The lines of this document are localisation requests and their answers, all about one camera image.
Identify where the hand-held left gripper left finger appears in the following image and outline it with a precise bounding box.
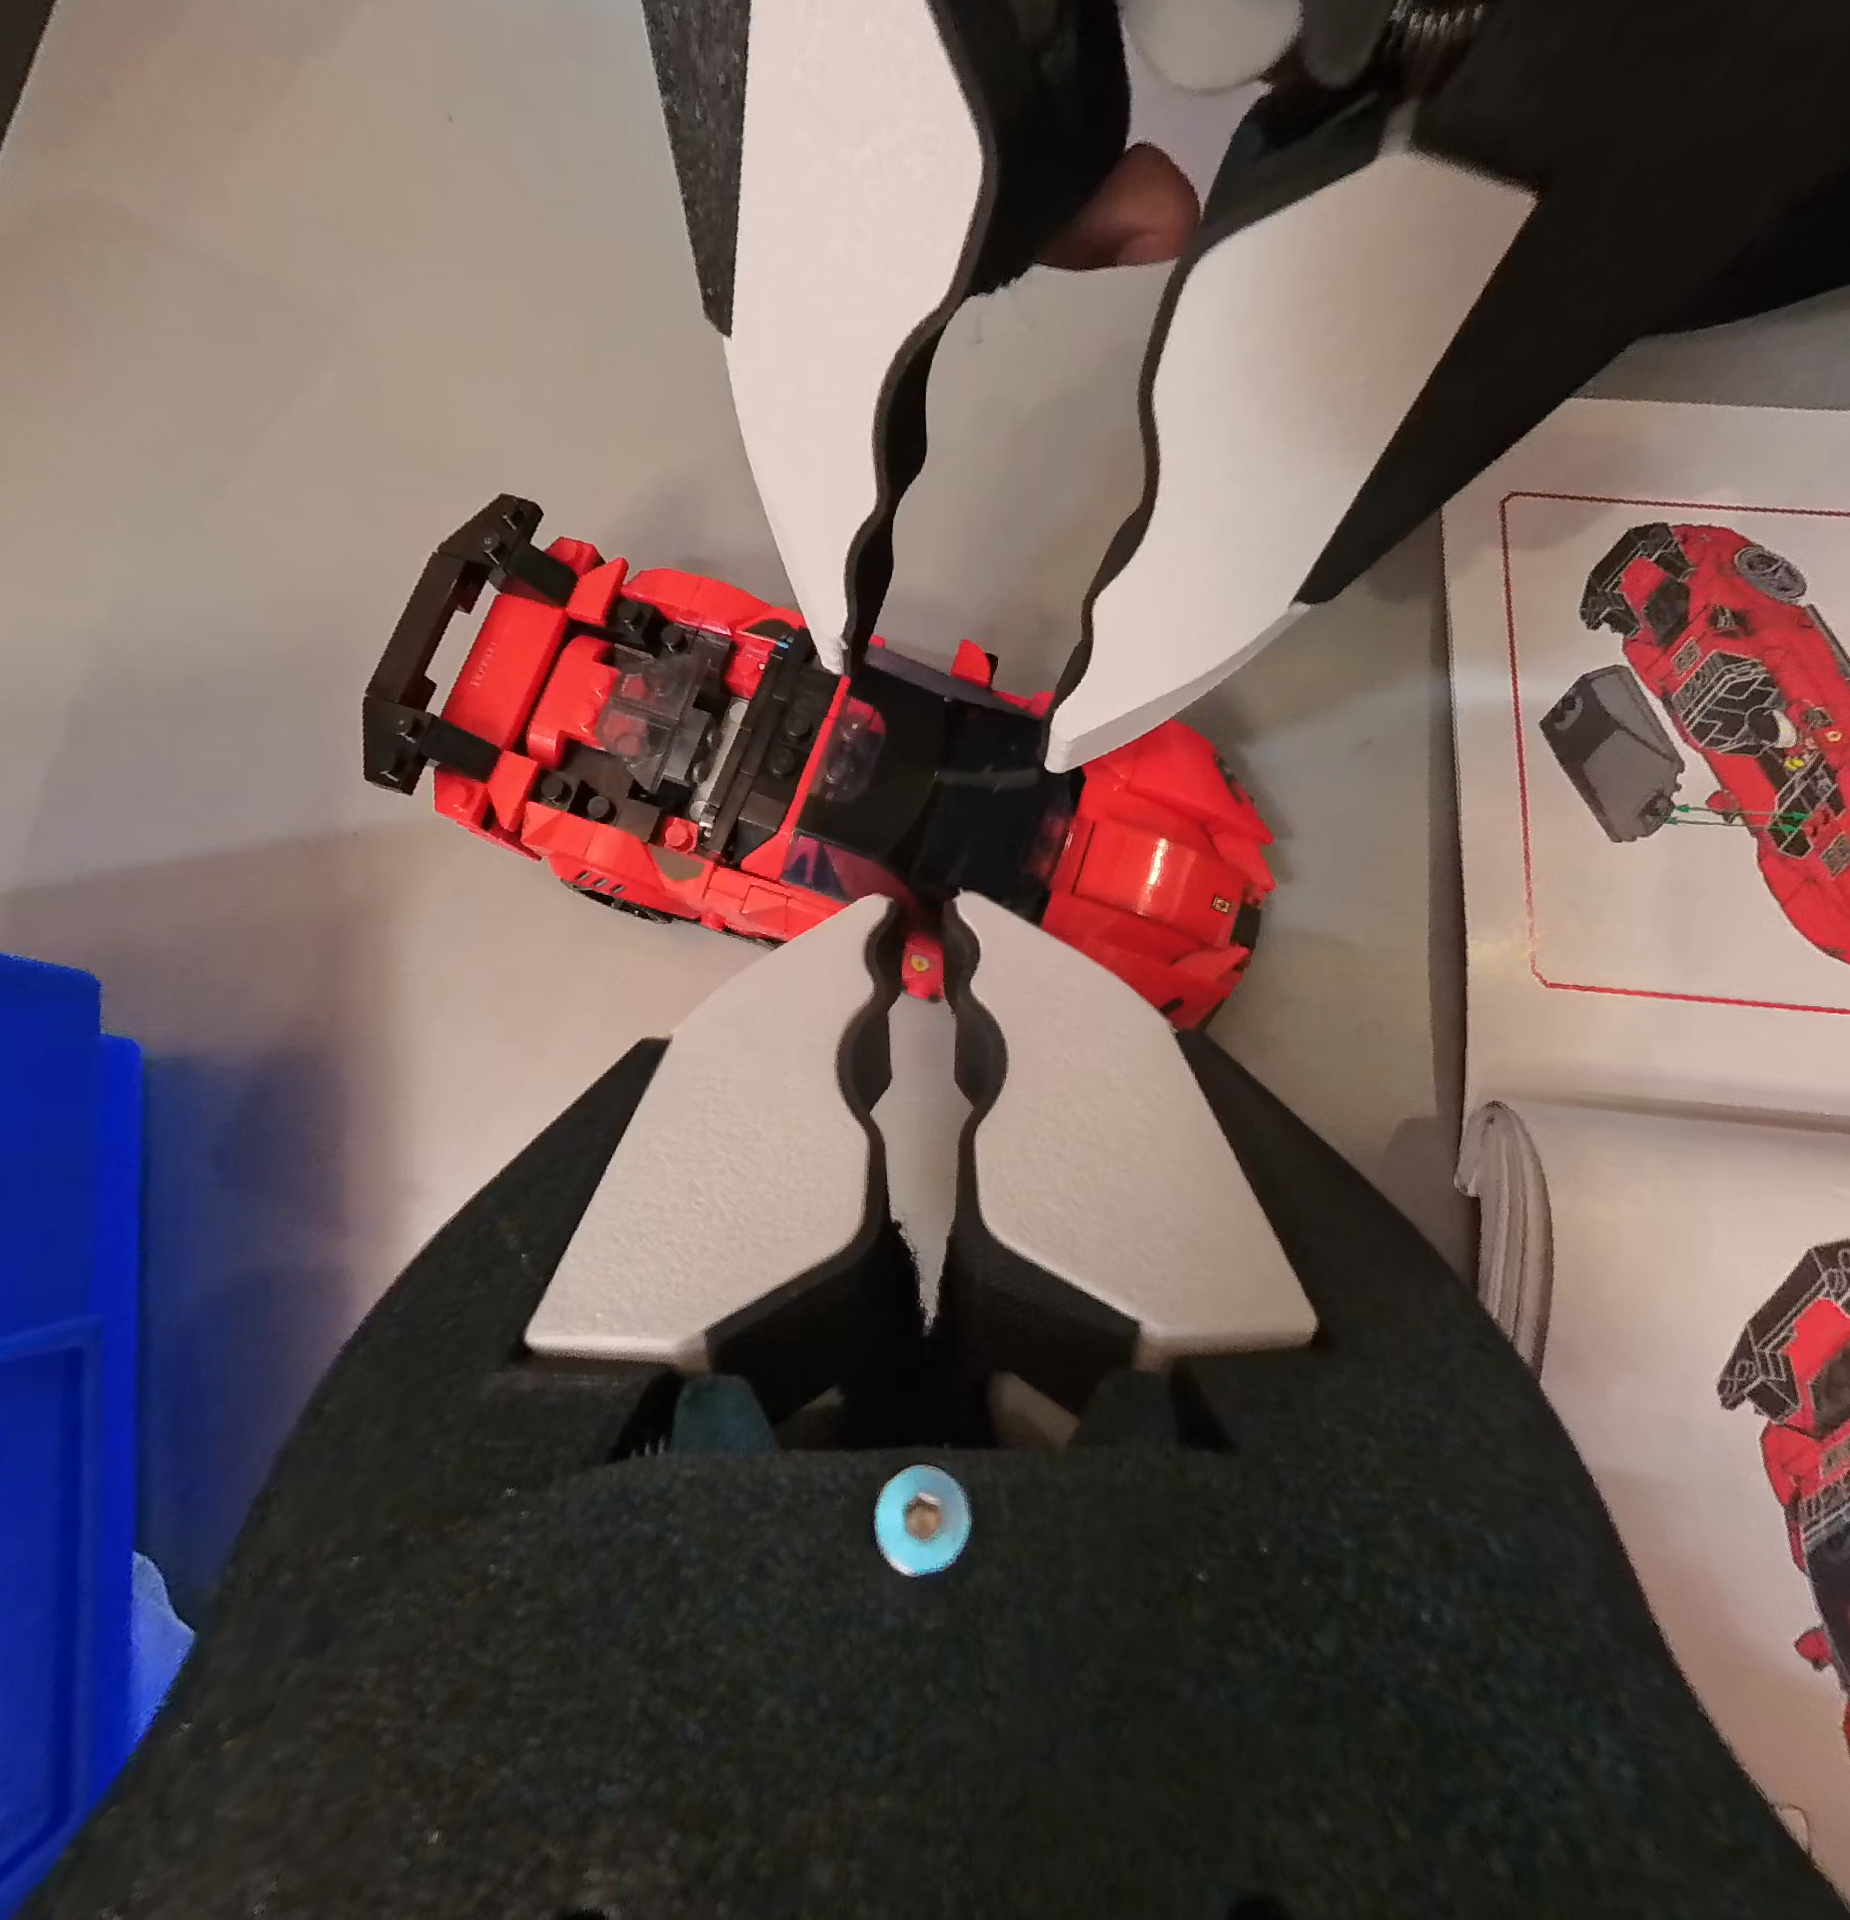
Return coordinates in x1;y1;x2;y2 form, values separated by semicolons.
524;896;892;1374

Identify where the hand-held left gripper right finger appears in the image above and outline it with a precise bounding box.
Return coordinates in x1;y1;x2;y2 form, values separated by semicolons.
947;896;1317;1374

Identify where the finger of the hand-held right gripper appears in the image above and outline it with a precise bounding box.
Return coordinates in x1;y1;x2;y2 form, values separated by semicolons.
727;0;1019;670
1041;146;1538;775

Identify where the red lego car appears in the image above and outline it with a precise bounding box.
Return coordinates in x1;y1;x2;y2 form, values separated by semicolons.
362;491;1275;1035

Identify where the dark transparent lego canopy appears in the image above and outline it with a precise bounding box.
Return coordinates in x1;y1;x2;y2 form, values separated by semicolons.
791;652;1084;924

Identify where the lego instruction booklet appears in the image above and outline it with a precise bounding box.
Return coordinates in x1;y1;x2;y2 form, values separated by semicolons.
1438;395;1850;1920

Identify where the person's right hand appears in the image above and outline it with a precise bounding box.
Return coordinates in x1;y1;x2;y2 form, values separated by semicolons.
1049;139;1208;273

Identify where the blue plastic bin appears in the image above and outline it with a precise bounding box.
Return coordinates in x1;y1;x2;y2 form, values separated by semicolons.
0;945;147;1920

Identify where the clear plastic bag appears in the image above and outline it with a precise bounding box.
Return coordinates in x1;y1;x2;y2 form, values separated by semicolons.
128;1551;197;1704

